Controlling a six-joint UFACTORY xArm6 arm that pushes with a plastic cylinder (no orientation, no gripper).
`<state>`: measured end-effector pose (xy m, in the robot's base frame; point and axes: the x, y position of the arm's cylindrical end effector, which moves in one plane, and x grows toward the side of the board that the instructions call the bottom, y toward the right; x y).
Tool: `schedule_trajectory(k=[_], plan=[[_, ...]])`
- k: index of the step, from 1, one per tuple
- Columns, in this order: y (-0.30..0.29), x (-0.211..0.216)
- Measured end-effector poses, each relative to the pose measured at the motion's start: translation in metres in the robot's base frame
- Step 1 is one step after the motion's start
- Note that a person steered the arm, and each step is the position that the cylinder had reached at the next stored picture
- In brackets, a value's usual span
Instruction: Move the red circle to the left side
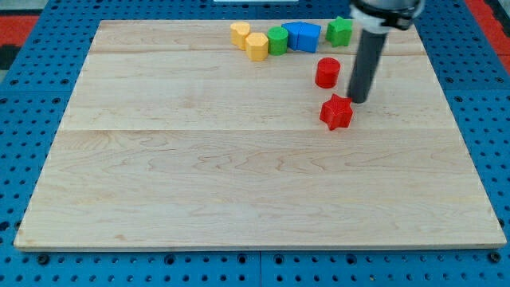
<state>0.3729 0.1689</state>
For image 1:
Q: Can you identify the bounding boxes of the green cylinder block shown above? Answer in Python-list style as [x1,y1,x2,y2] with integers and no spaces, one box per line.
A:
[267,26,288,56]

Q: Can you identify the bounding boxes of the red star block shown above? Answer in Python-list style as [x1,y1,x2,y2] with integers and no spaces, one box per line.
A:
[320,93,354,131]

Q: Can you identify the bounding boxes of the red cylinder block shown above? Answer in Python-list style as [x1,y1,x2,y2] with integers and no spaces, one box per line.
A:
[315,57,341,88]

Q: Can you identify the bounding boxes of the yellow heart block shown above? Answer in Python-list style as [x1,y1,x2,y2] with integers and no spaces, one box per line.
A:
[230,22,250,50]

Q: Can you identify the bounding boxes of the blue pentagon block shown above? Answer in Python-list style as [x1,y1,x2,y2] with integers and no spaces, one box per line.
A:
[281,22,304,50]

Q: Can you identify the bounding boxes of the blue cube block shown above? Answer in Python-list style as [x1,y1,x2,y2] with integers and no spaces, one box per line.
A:
[297,22,321,53]

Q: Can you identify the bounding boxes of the light wooden board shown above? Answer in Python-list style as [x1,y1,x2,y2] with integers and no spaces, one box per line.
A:
[14,20,506,252]

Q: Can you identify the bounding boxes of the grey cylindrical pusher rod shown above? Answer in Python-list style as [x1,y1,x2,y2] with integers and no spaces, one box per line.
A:
[347,29,387,104]

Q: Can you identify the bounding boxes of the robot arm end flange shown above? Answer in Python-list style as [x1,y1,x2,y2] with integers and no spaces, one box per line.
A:
[350,0,426,34]

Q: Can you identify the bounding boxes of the yellow hexagon block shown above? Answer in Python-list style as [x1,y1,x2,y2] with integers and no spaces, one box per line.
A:
[245,33,269,61]

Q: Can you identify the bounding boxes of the green star block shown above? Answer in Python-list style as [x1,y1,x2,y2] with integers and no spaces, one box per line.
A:
[326,17,353,47]

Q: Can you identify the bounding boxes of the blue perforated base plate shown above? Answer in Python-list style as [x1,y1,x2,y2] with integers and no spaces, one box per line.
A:
[1,1,509,286]

